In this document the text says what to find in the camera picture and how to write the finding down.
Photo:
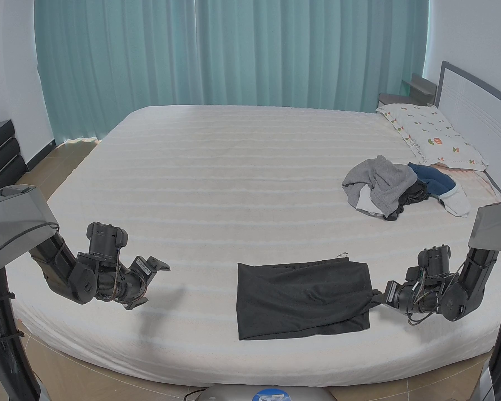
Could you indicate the white printed pillow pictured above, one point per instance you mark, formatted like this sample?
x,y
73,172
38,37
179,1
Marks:
x,y
434,134

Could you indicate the grey bedside table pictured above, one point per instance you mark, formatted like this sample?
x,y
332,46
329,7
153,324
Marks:
x,y
419,84

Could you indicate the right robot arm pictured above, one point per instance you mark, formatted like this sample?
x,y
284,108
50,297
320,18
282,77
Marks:
x,y
484,265

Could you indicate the black T-shirt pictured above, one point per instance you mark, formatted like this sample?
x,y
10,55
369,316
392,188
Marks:
x,y
300,299

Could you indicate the bed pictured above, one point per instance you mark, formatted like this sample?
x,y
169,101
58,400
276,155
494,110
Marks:
x,y
233,173

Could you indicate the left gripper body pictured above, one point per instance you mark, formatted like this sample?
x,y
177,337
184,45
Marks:
x,y
140,278

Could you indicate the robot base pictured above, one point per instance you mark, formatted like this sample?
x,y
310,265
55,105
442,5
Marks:
x,y
233,394

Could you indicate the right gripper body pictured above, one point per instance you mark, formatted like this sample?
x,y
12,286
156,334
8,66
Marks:
x,y
398,295

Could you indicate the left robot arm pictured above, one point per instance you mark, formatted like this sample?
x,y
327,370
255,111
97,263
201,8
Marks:
x,y
16,215

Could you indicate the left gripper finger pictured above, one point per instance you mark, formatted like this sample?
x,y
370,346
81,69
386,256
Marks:
x,y
160,265
137,304

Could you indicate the blue-green curtain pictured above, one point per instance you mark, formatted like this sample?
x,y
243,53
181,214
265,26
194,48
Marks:
x,y
117,48
309,36

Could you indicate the pile of clothes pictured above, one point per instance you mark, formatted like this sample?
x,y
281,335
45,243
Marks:
x,y
380,182

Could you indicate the black chest of drawers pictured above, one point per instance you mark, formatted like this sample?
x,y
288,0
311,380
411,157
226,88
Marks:
x,y
0,157

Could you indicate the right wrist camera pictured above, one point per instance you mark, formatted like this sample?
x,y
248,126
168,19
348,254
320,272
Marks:
x,y
412,275

